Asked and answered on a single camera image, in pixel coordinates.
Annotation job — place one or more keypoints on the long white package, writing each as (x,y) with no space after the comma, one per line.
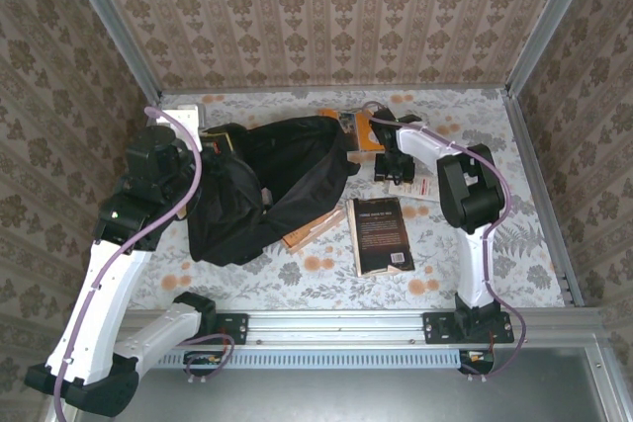
(425,190)

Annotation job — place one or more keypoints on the orange photo booklet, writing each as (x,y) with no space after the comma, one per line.
(366,133)

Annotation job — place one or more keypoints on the black paperback book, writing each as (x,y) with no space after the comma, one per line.
(378,234)

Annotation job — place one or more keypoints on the black fabric backpack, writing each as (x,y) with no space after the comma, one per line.
(297,170)

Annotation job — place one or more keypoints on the brown kraft book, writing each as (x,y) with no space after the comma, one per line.
(306,236)

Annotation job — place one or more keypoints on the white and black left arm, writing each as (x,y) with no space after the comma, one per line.
(104,293)

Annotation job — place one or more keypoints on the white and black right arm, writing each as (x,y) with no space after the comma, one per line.
(477,264)

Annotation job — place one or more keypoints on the floral table cover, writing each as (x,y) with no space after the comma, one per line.
(306,288)

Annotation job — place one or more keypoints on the grey metal sheet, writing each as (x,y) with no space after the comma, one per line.
(346,397)

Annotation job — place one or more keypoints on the aluminium back rail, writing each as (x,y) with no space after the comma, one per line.
(435,87)

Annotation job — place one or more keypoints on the aluminium frame post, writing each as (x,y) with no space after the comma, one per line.
(551,22)
(112,22)

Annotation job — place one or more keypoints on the aluminium side rail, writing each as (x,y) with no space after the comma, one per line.
(541,194)

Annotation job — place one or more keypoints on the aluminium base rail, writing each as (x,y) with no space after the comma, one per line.
(336,328)

